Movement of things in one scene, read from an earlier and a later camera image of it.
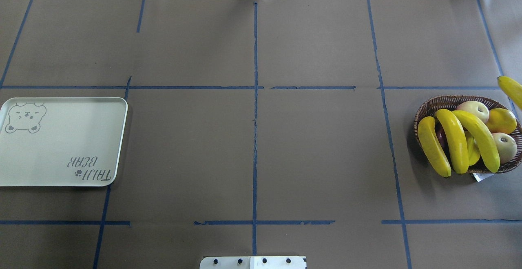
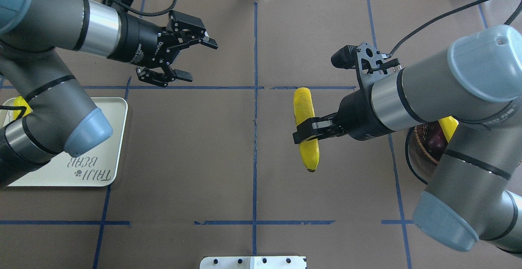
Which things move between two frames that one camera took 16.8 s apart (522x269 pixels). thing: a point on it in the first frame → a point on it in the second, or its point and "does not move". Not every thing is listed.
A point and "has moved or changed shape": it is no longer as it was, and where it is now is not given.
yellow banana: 426,134 → 303,105
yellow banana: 514,89 has moved or changed shape
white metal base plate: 253,262 does not move
